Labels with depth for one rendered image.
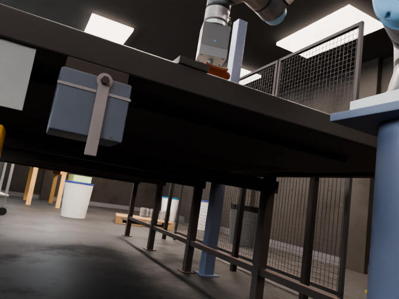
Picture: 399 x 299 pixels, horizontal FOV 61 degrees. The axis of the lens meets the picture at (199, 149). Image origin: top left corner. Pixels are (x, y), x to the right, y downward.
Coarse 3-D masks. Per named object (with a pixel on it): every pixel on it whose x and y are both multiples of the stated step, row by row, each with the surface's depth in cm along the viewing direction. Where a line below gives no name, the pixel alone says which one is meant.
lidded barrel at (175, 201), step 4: (164, 196) 887; (164, 200) 885; (172, 200) 881; (176, 200) 887; (164, 204) 883; (172, 204) 880; (176, 204) 888; (164, 208) 881; (172, 208) 880; (176, 208) 890; (172, 212) 880; (176, 212) 895; (172, 216) 880; (172, 220) 881
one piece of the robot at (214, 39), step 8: (208, 24) 101; (216, 24) 101; (224, 24) 102; (200, 32) 106; (208, 32) 101; (216, 32) 101; (224, 32) 101; (200, 40) 101; (208, 40) 100; (216, 40) 101; (224, 40) 101; (200, 48) 99; (208, 48) 100; (216, 48) 100; (224, 48) 101; (200, 56) 102; (208, 56) 101; (216, 56) 100; (224, 56) 100; (216, 64) 106
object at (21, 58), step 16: (0, 48) 60; (16, 48) 62; (32, 48) 63; (0, 64) 60; (16, 64) 61; (32, 64) 63; (0, 80) 60; (16, 80) 61; (0, 96) 60; (16, 96) 61
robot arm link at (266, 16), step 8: (272, 0) 103; (280, 0) 104; (288, 0) 104; (264, 8) 104; (272, 8) 105; (280, 8) 105; (264, 16) 107; (272, 16) 107; (280, 16) 108; (272, 24) 111
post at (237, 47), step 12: (240, 24) 326; (240, 36) 325; (240, 48) 324; (240, 60) 323; (216, 192) 301; (216, 204) 300; (216, 216) 300; (216, 228) 299; (204, 240) 300; (216, 240) 298; (204, 252) 296; (204, 264) 292; (204, 276) 286; (216, 276) 292
